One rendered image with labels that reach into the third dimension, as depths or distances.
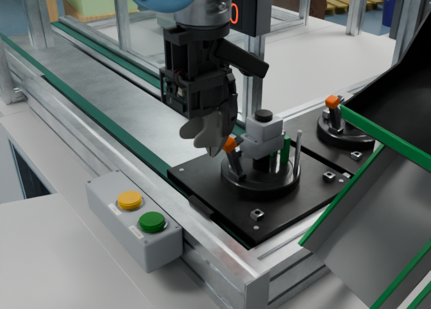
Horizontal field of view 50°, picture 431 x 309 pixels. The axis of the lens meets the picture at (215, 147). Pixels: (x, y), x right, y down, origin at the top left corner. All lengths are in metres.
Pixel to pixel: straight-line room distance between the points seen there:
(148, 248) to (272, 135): 0.27
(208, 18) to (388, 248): 0.36
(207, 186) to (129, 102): 0.49
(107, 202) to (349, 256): 0.40
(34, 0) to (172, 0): 1.26
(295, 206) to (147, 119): 0.50
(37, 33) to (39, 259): 0.96
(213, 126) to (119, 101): 0.60
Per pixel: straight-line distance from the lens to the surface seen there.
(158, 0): 0.41
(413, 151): 0.49
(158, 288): 0.79
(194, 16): 0.60
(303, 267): 0.75
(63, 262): 0.87
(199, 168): 0.85
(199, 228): 0.74
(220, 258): 0.69
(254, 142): 0.76
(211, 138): 0.68
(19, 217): 0.99
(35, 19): 1.67
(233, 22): 0.93
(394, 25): 2.82
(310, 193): 0.81
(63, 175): 1.08
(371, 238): 0.64
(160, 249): 0.74
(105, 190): 0.83
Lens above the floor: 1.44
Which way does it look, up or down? 31 degrees down
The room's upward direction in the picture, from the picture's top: straight up
